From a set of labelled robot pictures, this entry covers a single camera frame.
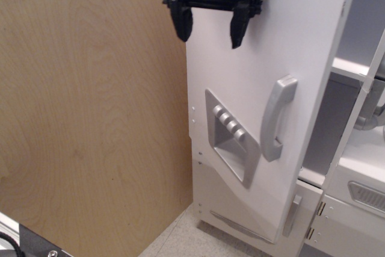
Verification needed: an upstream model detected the white toy oven unit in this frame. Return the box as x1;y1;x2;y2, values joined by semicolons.
300;127;384;256

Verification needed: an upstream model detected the black cable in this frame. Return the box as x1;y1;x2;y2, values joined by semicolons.
0;232;22;257

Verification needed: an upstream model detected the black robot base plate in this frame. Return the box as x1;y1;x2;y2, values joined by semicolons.
1;213;72;257

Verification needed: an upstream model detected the brass cabinet hinge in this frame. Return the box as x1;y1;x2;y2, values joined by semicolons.
316;201;325;216
306;227;315;240

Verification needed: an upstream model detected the grey vent panel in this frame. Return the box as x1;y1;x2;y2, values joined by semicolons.
348;181;384;212

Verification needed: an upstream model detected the grey lower door handle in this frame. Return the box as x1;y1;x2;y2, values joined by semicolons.
282;194;302;237

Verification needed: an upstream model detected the white fridge door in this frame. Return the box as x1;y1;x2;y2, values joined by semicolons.
186;0;352;244

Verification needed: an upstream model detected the white lower freezer door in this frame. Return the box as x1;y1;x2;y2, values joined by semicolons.
192;136;324;257

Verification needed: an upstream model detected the grey dispenser box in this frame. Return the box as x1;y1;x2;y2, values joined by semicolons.
205;89;261;189

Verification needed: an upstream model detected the brass lower cabinet hinge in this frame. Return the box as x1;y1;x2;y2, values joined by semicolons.
306;227;315;240

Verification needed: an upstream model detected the plywood board panel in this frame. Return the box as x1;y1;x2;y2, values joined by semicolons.
1;0;192;256

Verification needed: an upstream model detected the grey plastic faucet pipe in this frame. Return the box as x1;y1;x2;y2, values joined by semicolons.
354;55;385;132

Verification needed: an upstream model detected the brass upper cabinet hinge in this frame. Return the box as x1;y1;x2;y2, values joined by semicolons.
316;201;325;216

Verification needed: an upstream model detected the white toy fridge cabinet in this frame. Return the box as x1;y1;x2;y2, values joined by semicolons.
189;0;385;257

